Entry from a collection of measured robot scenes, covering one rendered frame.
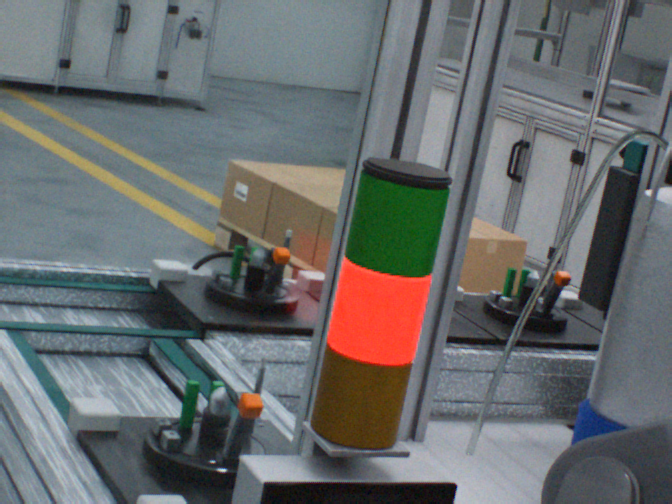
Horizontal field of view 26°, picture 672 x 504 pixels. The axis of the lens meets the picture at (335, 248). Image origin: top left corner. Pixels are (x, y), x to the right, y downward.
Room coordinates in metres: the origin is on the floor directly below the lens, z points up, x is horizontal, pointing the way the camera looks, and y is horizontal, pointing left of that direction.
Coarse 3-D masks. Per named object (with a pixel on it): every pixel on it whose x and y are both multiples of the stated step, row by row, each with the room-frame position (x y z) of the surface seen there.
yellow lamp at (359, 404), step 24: (336, 360) 0.76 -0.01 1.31; (360, 360) 0.76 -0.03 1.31; (336, 384) 0.76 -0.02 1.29; (360, 384) 0.75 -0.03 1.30; (384, 384) 0.75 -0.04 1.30; (336, 408) 0.75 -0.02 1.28; (360, 408) 0.75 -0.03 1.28; (384, 408) 0.76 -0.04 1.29; (336, 432) 0.75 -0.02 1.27; (360, 432) 0.75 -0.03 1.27; (384, 432) 0.76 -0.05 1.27
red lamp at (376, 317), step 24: (360, 288) 0.76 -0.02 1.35; (384, 288) 0.75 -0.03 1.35; (408, 288) 0.76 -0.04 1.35; (336, 312) 0.77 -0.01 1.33; (360, 312) 0.75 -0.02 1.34; (384, 312) 0.75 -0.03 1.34; (408, 312) 0.76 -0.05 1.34; (336, 336) 0.76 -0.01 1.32; (360, 336) 0.75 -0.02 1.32; (384, 336) 0.75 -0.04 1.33; (408, 336) 0.76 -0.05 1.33; (384, 360) 0.75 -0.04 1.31; (408, 360) 0.76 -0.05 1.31
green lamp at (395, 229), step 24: (360, 192) 0.77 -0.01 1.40; (384, 192) 0.75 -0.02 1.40; (408, 192) 0.75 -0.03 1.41; (432, 192) 0.76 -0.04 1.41; (360, 216) 0.76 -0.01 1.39; (384, 216) 0.75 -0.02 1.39; (408, 216) 0.75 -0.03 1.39; (432, 216) 0.76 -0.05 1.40; (360, 240) 0.76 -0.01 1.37; (384, 240) 0.75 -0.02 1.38; (408, 240) 0.75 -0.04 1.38; (432, 240) 0.76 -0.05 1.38; (360, 264) 0.76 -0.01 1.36; (384, 264) 0.75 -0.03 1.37; (408, 264) 0.75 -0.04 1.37; (432, 264) 0.77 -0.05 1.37
